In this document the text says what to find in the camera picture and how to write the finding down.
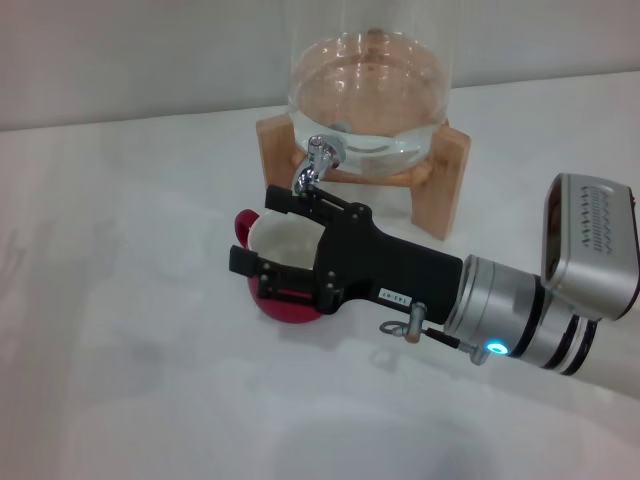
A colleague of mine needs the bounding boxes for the glass water dispenser jar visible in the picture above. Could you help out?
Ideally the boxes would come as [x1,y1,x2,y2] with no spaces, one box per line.
[287,0,455,176]

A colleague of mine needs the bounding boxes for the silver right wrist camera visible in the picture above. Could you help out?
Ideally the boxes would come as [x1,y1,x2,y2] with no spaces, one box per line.
[539,173,640,321]

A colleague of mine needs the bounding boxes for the red ceramic cup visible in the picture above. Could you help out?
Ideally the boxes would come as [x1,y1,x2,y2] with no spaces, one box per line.
[233,208,326,325]

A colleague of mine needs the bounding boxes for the chrome faucet with lever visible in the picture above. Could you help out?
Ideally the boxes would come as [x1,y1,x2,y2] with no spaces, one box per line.
[292,133,347,197]

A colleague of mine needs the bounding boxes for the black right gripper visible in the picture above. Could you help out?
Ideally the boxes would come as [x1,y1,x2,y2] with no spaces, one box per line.
[228,184,464,326]

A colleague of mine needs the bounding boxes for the wooden dispenser stand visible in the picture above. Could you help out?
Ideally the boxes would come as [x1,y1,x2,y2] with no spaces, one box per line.
[255,117,472,242]

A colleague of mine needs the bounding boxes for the right gripper connector cable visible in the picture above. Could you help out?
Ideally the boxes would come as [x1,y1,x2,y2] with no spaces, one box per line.
[379,302,489,366]

